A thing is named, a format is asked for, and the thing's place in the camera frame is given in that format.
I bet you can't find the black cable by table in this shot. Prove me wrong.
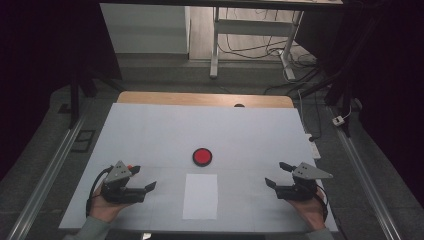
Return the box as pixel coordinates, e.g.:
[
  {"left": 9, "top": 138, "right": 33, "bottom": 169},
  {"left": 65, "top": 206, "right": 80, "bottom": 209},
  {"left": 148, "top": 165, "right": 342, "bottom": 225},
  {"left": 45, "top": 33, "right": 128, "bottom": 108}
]
[{"left": 297, "top": 89, "right": 323, "bottom": 143}]

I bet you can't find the black stand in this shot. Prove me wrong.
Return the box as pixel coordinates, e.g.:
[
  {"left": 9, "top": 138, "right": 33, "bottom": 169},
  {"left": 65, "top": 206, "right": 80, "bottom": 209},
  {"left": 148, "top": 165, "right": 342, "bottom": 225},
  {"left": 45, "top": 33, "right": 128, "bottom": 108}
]
[
  {"left": 299, "top": 64, "right": 355, "bottom": 138},
  {"left": 67, "top": 64, "right": 127, "bottom": 130}
]

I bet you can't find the white desk frame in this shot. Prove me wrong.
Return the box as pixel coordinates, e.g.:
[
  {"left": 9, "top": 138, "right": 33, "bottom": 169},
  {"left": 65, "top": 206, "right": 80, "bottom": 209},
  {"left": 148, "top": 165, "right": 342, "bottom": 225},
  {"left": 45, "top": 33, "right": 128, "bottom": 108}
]
[{"left": 209, "top": 6, "right": 305, "bottom": 81}]

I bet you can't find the round red ink pad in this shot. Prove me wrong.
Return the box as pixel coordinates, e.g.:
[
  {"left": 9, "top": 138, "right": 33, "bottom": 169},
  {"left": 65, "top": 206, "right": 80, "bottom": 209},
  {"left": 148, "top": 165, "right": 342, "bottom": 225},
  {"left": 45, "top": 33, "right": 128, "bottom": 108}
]
[{"left": 192, "top": 147, "right": 213, "bottom": 168}]

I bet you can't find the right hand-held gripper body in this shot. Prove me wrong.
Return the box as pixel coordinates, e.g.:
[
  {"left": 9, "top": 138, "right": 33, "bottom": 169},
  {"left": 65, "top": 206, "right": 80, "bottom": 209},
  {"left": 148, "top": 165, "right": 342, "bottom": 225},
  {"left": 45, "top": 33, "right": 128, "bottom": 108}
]
[{"left": 275, "top": 162, "right": 334, "bottom": 202}]

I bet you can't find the person's left hand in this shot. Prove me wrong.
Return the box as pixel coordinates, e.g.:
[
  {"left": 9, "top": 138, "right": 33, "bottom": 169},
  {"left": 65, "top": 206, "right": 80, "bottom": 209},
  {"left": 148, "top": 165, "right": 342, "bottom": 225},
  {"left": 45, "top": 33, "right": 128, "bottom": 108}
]
[{"left": 89, "top": 184, "right": 135, "bottom": 223}]

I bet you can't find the white paper sheet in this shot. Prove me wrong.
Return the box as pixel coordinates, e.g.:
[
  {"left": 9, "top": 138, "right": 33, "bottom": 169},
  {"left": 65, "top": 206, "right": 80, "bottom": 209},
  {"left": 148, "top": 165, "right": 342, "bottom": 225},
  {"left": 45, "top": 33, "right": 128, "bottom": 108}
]
[{"left": 182, "top": 173, "right": 219, "bottom": 221}]

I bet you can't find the tangle of floor cables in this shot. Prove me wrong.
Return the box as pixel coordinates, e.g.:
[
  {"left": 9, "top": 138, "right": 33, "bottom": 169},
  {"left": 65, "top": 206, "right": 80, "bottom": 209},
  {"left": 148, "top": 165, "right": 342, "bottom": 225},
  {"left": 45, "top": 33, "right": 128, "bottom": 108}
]
[{"left": 218, "top": 8, "right": 318, "bottom": 69}]

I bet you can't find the white power strip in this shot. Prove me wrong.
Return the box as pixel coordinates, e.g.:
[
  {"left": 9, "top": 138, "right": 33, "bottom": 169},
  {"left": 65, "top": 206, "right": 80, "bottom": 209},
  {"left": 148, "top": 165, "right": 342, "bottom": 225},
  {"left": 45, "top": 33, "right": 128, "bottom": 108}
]
[{"left": 304, "top": 133, "right": 322, "bottom": 160}]

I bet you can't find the person's right hand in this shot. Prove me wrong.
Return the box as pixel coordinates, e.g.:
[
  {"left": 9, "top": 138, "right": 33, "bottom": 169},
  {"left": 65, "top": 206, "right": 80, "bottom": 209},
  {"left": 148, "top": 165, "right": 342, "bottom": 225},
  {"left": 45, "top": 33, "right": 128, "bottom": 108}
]
[{"left": 288, "top": 189, "right": 328, "bottom": 232}]

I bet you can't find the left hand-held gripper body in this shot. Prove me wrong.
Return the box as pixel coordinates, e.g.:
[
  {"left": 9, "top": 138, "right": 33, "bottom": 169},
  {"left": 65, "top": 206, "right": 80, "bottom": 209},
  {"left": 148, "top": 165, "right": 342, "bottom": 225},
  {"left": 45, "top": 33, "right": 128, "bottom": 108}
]
[{"left": 100, "top": 160, "right": 148, "bottom": 205}]

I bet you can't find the large white table cover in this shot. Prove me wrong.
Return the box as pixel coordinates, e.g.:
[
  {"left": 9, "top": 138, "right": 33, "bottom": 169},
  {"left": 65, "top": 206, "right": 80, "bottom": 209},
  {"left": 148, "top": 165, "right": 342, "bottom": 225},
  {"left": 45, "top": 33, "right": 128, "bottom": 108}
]
[{"left": 59, "top": 102, "right": 339, "bottom": 233}]

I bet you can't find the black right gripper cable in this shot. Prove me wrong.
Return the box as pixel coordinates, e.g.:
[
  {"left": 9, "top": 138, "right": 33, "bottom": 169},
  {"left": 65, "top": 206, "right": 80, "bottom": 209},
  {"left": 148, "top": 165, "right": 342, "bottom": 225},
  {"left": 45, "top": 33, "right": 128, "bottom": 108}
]
[{"left": 313, "top": 190, "right": 330, "bottom": 222}]

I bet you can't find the aluminium rail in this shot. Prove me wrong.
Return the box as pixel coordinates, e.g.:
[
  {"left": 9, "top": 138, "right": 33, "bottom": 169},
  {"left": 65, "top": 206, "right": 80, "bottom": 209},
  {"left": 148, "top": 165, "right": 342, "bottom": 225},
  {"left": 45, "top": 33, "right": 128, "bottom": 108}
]
[
  {"left": 6, "top": 113, "right": 88, "bottom": 240},
  {"left": 328, "top": 106, "right": 403, "bottom": 240}
]

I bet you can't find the white cabinet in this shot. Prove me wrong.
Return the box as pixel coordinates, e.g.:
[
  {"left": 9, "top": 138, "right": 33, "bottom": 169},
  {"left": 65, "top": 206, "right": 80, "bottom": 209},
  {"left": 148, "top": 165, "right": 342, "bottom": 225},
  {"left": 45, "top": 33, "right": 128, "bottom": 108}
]
[{"left": 99, "top": 3, "right": 191, "bottom": 55}]

